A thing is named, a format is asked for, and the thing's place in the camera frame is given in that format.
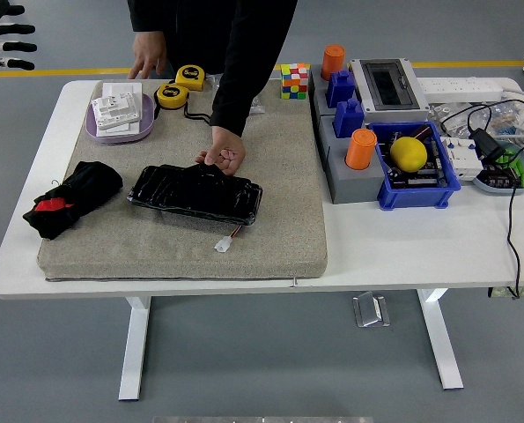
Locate white flat switch plate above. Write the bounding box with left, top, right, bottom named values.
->
left=101, top=82, right=143, bottom=99
left=97, top=121, right=140, bottom=137

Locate white switch module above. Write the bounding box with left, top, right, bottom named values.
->
left=91, top=93, right=142, bottom=130

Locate light blue tray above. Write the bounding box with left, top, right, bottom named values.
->
left=471, top=141, right=524, bottom=197

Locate yellow tape measure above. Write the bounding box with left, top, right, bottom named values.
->
left=174, top=64, right=207, bottom=93
left=154, top=83, right=191, bottom=110

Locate person's right hand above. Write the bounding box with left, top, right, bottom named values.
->
left=128, top=29, right=168, bottom=80

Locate grey-brown mat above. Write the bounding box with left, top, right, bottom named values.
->
left=36, top=78, right=328, bottom=281

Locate clear bag of parts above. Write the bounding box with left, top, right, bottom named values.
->
left=428, top=100, right=524, bottom=149

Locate orange cylinder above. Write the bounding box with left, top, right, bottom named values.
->
left=344, top=128, right=378, bottom=171
left=321, top=43, right=346, bottom=82

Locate colourful puzzle cube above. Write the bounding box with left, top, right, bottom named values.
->
left=280, top=63, right=310, bottom=100

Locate purple oval tray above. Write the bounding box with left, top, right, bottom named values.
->
left=85, top=92, right=157, bottom=145

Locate black adapter cable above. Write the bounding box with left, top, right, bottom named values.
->
left=439, top=99, right=524, bottom=301

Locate white connector with wires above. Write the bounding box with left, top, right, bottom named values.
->
left=214, top=226, right=244, bottom=253

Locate blue plastic block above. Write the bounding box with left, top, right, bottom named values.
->
left=332, top=97, right=365, bottom=138
left=325, top=69, right=357, bottom=109

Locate black power adapter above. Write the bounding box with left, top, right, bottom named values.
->
left=469, top=127, right=508, bottom=162

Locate black wrist strap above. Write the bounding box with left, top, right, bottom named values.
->
left=181, top=101, right=213, bottom=128

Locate black electronic module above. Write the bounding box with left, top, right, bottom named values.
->
left=481, top=160, right=516, bottom=189

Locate white table leg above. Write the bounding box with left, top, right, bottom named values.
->
left=118, top=295, right=151, bottom=402
left=417, top=288, right=465, bottom=391

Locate white table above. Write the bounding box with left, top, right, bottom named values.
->
left=0, top=78, right=524, bottom=402

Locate white circuit breaker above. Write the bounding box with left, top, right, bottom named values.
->
left=440, top=135, right=483, bottom=182

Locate green terminal block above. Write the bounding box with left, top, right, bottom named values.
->
left=498, top=148, right=524, bottom=189

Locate yellow ball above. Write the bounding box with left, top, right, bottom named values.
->
left=389, top=136, right=429, bottom=174

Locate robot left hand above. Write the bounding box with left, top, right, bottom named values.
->
left=0, top=0, right=39, bottom=75

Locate person's left hand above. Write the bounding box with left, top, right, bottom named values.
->
left=195, top=126, right=247, bottom=176

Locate white power cable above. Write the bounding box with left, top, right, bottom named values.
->
left=501, top=87, right=524, bottom=133

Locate person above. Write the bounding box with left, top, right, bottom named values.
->
left=127, top=0, right=299, bottom=89

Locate silver metal floor plate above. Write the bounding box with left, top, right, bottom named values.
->
left=352, top=291, right=392, bottom=329

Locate black circuit board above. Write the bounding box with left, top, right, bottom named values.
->
left=382, top=123, right=450, bottom=189

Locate grey electrical enclosure box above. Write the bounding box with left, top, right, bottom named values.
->
left=348, top=57, right=431, bottom=124

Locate black rag with red tag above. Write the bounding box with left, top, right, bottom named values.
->
left=22, top=160, right=124, bottom=241

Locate blue plastic bin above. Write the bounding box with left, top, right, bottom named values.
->
left=367, top=121, right=462, bottom=211

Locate white power strip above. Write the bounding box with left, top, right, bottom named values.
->
left=417, top=77, right=505, bottom=102

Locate grey block base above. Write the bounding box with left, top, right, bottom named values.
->
left=308, top=63, right=364, bottom=122
left=317, top=115, right=388, bottom=205

